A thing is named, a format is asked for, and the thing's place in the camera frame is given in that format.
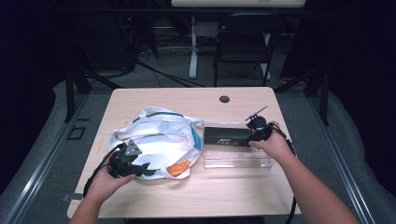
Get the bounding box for white tote bag colour patches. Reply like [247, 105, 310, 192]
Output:
[107, 105, 205, 181]

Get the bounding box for black chair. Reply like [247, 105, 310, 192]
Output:
[214, 12, 283, 88]

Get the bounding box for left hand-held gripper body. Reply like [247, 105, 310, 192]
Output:
[107, 139, 143, 179]

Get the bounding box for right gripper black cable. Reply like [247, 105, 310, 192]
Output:
[268, 122, 297, 224]

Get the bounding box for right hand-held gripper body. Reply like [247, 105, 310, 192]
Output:
[245, 105, 274, 143]

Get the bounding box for person's right hand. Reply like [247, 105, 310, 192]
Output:
[247, 120, 296, 163]

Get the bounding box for aluminium floor rail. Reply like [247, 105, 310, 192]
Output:
[306, 92, 376, 224]
[3, 92, 92, 224]

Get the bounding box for clear plastic tray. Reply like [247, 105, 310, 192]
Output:
[202, 121, 278, 170]

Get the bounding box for black floor cable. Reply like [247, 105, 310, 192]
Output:
[134, 60, 206, 89]

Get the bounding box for black rectangular box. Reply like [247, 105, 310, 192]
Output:
[204, 126, 255, 147]

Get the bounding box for black metal stand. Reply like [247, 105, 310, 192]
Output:
[64, 66, 122, 123]
[274, 66, 331, 127]

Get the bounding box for person's left hand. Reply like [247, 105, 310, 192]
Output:
[83, 169, 137, 207]

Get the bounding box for white desk leg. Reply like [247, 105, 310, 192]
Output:
[189, 16, 200, 79]

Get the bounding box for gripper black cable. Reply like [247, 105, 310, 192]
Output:
[268, 122, 297, 224]
[82, 142, 126, 199]

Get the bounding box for dark computer tower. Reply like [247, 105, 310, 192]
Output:
[90, 12, 134, 71]

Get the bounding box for grey table bracket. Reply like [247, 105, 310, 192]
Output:
[61, 192, 85, 203]

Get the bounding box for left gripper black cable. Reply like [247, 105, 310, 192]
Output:
[82, 142, 126, 199]

